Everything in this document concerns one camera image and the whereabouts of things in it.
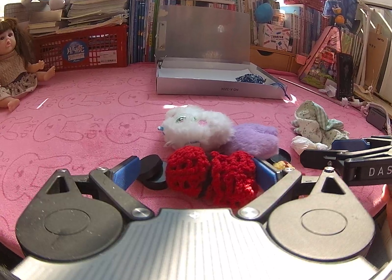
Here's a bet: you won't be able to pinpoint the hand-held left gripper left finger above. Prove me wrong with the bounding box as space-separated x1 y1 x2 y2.
42 156 155 219

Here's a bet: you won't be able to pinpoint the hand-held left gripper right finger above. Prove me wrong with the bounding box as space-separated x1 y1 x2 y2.
238 158 350 221

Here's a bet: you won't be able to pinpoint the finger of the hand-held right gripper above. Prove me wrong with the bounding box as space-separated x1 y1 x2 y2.
331 136 392 150
300 145 392 171

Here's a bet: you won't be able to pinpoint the white tissue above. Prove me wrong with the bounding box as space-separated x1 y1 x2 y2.
291 136 330 155

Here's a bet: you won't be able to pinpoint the red crochet pouch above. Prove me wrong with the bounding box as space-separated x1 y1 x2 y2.
166 145 212 198
204 151 259 209

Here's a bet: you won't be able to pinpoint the green floral cloth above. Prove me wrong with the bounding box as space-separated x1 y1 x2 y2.
291 100 350 146

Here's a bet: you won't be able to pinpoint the white fluffy plush toy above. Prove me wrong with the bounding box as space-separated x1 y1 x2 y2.
158 104 236 150

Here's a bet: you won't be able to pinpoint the silver cardboard box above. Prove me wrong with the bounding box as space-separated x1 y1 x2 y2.
155 4 288 100

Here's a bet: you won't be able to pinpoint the person's right forearm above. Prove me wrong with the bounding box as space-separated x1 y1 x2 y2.
381 184 392 238

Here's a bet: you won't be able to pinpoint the purple plush toy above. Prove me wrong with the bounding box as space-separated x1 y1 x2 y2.
228 124 279 160

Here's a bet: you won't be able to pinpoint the black charger block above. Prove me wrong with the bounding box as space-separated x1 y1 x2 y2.
366 107 389 130

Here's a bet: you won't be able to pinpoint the pink bunny print mat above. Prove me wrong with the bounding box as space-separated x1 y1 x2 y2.
0 61 392 256

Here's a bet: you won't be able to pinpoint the black phone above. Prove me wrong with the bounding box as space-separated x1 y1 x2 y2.
336 53 355 101

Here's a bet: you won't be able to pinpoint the blue patterned cloth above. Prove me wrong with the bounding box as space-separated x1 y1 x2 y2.
235 73 267 85

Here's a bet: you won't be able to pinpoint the brown paper folders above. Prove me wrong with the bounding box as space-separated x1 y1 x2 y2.
352 8 392 94

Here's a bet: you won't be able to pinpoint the wooden drawer organiser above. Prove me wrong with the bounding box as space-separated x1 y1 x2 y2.
249 44 304 74

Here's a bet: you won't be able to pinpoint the row of colourful upright books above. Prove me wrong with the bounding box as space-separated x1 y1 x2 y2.
227 0 327 54

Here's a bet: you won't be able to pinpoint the white label printer box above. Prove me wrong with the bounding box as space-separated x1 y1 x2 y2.
259 23 291 52

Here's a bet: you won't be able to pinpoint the large red plastic basket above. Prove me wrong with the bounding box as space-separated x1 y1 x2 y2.
32 24 129 72

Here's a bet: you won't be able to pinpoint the row of thin blue books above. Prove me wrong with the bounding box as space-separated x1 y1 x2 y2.
129 0 172 65

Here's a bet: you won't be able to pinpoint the brown haired doll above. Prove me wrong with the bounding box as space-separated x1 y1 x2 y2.
0 17 56 112

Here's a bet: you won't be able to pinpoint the stack of worn books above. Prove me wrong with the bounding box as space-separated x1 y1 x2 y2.
27 0 132 37

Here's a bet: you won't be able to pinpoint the grey grid board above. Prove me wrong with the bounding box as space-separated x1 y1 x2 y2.
4 2 46 21

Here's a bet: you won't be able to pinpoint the white cable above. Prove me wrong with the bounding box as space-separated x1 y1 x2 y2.
341 96 392 134

